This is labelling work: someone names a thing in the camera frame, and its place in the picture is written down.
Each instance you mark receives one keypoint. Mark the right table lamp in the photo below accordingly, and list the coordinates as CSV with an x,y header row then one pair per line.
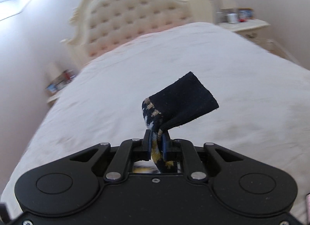
x,y
228,5

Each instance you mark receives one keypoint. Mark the cream right nightstand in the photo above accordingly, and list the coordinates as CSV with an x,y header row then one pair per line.
x,y
252,30

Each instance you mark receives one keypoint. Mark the cream left nightstand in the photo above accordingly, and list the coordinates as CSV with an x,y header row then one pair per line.
x,y
63,83

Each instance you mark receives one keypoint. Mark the cream bedspread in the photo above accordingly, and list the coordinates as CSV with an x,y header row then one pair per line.
x,y
263,102

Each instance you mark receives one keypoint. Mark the cream nightstand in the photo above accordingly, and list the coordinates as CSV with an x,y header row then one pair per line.
x,y
252,30
63,83

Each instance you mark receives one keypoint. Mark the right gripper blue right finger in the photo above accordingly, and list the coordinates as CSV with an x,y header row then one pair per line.
x,y
183,153

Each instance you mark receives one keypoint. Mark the blue photo frame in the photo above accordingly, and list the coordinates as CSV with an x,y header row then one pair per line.
x,y
53,87

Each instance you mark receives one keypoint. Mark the tufted pink headboard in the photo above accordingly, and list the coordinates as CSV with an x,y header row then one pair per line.
x,y
112,23

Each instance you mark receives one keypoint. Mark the right nightstand photo frame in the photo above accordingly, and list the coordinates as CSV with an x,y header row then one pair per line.
x,y
245,14

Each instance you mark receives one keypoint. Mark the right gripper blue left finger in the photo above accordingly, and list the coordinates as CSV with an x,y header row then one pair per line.
x,y
129,152

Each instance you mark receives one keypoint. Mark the white jar on nightstand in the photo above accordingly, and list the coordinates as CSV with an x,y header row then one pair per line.
x,y
232,18

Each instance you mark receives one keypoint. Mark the patterned knit sweater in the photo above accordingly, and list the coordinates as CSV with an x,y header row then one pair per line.
x,y
179,103

